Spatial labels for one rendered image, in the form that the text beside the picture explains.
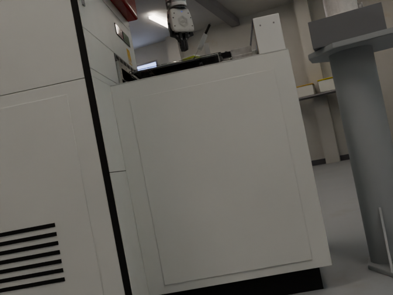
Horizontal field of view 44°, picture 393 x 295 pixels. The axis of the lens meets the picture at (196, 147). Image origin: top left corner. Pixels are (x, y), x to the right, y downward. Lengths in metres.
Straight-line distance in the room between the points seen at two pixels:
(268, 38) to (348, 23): 0.29
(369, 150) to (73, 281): 1.10
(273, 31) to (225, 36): 10.44
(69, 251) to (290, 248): 0.72
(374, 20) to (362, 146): 0.44
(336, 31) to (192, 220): 0.84
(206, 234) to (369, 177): 0.63
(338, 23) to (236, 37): 10.32
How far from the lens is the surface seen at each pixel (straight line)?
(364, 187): 1.89
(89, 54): 1.59
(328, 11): 1.96
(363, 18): 1.86
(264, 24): 1.79
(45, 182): 1.58
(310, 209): 1.69
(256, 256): 1.70
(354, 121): 1.87
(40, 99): 1.60
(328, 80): 10.91
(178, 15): 2.06
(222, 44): 12.21
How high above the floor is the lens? 0.49
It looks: 2 degrees up
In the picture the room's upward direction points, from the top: 11 degrees counter-clockwise
